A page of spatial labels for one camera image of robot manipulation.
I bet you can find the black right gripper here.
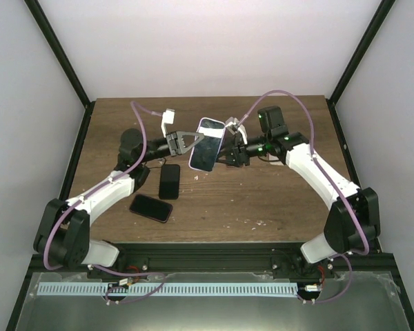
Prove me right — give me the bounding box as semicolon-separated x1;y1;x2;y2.
213;134;270;168

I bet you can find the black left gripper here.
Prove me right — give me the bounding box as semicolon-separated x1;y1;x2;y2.
140;132;206;164

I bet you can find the phone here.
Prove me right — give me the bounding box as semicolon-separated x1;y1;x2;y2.
158;164;180;200
129;194;173;223
188;117;226;172

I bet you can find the cream pink phone case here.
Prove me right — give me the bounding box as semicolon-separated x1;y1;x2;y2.
267;157;283;166

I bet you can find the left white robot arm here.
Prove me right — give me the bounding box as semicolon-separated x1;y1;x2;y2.
34;128;204;279

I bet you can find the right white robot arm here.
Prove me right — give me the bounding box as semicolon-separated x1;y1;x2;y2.
217;106;381;278

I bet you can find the phone in black case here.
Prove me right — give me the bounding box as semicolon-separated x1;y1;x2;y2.
158;164;180;200

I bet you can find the phone in maroon case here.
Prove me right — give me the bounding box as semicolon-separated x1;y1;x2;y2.
129;194;173;223

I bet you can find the light blue slotted strip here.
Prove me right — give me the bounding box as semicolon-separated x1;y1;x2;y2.
37;282;298;297

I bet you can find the metal front plate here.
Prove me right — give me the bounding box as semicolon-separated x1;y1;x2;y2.
16;272;411;330

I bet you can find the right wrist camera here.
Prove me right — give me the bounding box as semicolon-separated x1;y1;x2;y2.
225;117;248;145

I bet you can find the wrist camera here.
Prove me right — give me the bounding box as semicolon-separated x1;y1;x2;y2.
161;108;175;137
225;117;248;145

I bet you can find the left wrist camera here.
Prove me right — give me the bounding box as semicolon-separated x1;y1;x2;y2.
161;108;175;137

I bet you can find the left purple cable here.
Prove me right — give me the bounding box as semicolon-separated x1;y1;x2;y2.
43;100;165;272

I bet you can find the purple cable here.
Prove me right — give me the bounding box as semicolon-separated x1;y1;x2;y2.
43;100;165;272
239;90;372;304

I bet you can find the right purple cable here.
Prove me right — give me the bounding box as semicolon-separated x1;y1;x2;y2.
239;90;372;304

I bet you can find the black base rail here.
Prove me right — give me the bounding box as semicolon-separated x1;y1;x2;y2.
86;243;346;279

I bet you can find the black enclosure frame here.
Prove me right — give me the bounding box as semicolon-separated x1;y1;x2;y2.
5;0;414;331

